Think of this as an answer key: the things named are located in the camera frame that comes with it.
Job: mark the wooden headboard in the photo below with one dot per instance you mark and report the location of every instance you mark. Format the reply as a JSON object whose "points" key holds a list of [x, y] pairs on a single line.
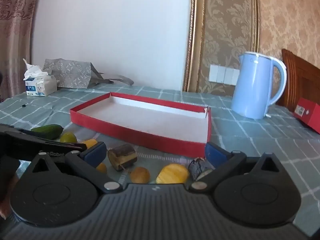
{"points": [[302, 81]]}

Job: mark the brown longan fruit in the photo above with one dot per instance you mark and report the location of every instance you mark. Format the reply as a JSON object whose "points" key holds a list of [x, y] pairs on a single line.
{"points": [[101, 168]]}

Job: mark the pink patterned curtain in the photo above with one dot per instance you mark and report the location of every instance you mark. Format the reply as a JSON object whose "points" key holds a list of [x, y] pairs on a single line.
{"points": [[16, 24]]}

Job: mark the red shallow box tray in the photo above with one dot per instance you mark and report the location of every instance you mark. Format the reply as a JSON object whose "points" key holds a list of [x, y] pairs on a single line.
{"points": [[167, 126]]}

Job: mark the grey patterned paper bag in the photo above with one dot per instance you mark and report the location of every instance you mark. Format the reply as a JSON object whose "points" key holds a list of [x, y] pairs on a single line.
{"points": [[79, 74]]}

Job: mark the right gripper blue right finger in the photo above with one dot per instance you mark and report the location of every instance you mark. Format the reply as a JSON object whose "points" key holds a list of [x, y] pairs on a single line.
{"points": [[225, 164]]}

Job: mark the cucumber piece tapered end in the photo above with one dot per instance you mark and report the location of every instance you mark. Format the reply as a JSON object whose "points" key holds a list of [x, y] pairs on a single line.
{"points": [[50, 132]]}

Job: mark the tissue pack with cat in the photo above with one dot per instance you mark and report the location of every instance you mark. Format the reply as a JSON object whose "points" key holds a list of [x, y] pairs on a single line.
{"points": [[39, 82]]}

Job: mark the red cardboard box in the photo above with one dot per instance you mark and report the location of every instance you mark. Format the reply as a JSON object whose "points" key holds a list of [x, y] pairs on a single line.
{"points": [[309, 113]]}

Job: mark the gold picture frame moulding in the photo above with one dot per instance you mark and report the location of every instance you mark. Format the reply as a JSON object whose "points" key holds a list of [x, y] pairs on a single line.
{"points": [[219, 31]]}

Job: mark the light blue electric kettle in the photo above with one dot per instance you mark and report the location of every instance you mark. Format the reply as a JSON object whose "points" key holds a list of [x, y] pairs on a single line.
{"points": [[252, 95]]}

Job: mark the person left hand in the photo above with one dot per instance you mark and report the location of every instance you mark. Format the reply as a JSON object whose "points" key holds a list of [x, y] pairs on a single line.
{"points": [[5, 208]]}

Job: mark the white wall switch panel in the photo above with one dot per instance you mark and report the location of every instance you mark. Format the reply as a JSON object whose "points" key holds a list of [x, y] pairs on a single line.
{"points": [[223, 75]]}

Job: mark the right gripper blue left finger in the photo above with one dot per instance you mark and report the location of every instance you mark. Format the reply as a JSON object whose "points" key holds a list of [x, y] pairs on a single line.
{"points": [[85, 163]]}

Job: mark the longan with stem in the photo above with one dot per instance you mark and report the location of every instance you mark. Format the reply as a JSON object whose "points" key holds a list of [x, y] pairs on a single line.
{"points": [[140, 175]]}

